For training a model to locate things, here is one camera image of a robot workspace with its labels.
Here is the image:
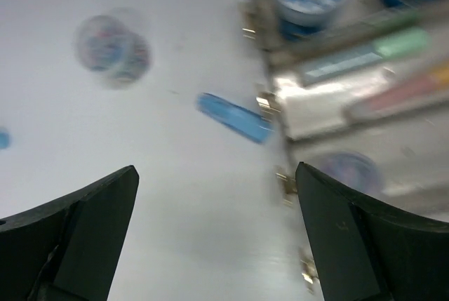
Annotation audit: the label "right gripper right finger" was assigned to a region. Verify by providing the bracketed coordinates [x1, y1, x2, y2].
[295, 162, 448, 300]

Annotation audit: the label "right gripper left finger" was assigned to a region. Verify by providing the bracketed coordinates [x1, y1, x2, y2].
[1, 166, 140, 300]

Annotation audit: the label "clear jar purple pins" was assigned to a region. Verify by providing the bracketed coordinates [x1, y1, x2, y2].
[317, 152, 384, 194]

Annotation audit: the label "orange highlighter pen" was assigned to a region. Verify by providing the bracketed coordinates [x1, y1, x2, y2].
[344, 60, 448, 122]

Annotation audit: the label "blue capped highlighter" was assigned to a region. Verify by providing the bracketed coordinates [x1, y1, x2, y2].
[196, 93, 273, 144]

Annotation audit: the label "clear jar blue pins back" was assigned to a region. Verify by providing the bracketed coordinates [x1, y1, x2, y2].
[74, 7, 152, 89]

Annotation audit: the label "green highlighter pen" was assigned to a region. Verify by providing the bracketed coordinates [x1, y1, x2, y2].
[297, 27, 429, 86]

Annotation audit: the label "light blue marker cap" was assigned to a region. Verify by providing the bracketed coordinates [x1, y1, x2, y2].
[0, 128, 11, 150]

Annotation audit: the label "clear tiered organizer tray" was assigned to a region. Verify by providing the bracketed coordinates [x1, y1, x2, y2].
[243, 0, 448, 300]

